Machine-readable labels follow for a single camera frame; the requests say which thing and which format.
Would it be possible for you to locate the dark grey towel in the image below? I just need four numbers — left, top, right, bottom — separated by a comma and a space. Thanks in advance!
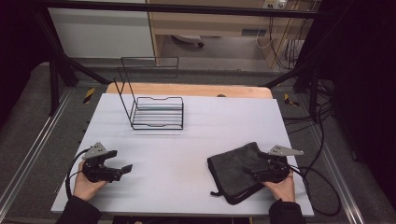
206, 142, 272, 205

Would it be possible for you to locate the black floor cable loop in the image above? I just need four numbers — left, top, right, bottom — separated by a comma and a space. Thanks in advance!
298, 92, 343, 217

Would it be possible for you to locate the black metal stand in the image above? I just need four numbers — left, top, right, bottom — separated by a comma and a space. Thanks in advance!
262, 6, 331, 122
32, 6, 111, 116

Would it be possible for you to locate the hanging cable bundle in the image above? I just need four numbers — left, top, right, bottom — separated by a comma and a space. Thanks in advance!
255, 15, 312, 71

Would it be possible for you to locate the dark curtain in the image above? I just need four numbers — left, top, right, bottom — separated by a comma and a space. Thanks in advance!
0, 0, 50, 125
311, 0, 396, 213

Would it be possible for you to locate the grey chair base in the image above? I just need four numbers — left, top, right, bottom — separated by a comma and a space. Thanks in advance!
172, 34, 205, 49

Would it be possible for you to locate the white cabinet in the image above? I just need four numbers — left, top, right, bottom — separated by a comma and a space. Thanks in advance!
48, 0, 156, 59

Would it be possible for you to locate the black wire rack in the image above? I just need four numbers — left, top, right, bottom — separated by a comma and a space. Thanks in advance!
113, 56, 185, 131

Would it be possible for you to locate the person's right hand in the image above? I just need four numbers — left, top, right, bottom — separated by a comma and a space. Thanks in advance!
261, 169, 296, 203

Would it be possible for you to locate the wooden desk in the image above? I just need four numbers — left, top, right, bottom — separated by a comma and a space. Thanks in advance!
146, 0, 318, 68

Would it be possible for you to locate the black metal crossbar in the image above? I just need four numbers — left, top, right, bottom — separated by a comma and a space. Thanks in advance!
40, 0, 321, 19

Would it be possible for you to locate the aluminium floor rail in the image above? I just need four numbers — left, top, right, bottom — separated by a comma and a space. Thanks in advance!
306, 124, 365, 224
0, 88, 74, 216

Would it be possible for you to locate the person's left hand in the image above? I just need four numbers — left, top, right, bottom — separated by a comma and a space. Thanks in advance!
73, 160, 108, 202

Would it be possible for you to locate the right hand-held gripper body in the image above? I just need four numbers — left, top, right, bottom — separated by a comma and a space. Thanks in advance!
255, 145, 304, 184

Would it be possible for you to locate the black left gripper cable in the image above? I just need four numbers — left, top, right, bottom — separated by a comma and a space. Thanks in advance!
64, 148, 92, 200

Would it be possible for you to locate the yellow black tape marker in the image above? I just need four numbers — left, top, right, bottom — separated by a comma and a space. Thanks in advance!
82, 87, 96, 105

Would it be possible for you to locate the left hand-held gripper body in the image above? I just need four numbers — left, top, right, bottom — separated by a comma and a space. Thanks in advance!
81, 142, 122, 184

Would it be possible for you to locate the white power strip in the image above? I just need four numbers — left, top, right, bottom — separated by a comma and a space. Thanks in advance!
262, 0, 288, 9

